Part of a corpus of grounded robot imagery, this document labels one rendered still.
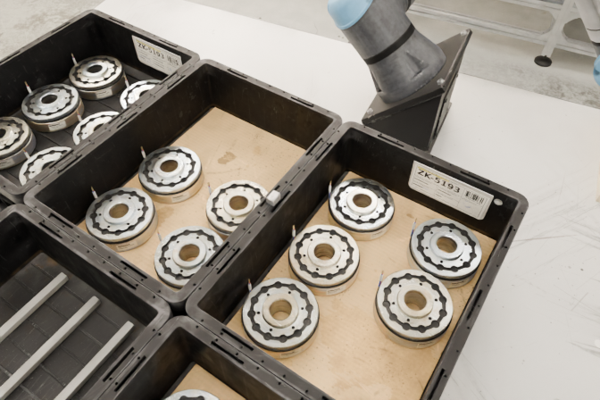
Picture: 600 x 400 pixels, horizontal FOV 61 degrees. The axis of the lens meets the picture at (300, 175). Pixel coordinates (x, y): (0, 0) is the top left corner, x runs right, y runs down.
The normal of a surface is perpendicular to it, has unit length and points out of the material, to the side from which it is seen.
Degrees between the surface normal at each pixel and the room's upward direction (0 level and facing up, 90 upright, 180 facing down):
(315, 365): 0
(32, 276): 0
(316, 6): 0
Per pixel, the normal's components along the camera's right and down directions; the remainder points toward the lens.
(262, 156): 0.00, -0.66
